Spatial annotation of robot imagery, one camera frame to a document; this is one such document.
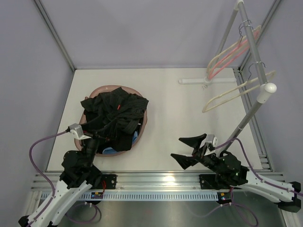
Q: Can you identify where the aluminium mounting rail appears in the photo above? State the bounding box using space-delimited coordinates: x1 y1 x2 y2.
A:
30 171 285 192

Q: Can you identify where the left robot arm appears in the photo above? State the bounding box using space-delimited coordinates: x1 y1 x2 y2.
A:
18 131 102 227

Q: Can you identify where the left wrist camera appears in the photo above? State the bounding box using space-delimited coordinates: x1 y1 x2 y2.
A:
68 123 91 140

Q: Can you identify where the light blue shirt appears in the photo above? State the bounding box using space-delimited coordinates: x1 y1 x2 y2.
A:
100 131 138 155

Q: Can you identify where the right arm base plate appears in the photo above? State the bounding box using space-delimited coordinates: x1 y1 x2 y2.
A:
199 173 248 190

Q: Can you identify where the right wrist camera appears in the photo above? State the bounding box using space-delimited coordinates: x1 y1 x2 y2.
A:
203 134 218 156

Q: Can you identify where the pink hanger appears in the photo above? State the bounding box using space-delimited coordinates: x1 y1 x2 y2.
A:
209 25 261 79

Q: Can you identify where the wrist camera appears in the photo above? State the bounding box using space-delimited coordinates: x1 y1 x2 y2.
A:
203 134 218 156
68 123 91 140

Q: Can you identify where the hanger wire hook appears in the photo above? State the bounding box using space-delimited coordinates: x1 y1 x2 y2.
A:
206 20 263 74
201 61 277 114

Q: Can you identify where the black shirt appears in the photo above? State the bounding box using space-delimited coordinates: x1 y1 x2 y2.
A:
81 91 133 152

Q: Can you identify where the dark striped shirt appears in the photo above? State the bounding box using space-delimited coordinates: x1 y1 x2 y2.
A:
92 87 149 155

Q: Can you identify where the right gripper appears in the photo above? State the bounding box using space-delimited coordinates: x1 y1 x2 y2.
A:
171 133 224 175

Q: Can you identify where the light blue cable duct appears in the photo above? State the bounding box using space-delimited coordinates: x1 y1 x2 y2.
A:
40 191 221 201

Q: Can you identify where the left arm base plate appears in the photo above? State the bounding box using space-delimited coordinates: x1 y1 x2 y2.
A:
85 174 117 190

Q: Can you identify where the white clothes rack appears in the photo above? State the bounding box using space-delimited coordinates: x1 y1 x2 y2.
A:
178 0 273 149

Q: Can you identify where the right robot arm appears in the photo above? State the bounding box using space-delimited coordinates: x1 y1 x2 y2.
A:
171 134 303 213

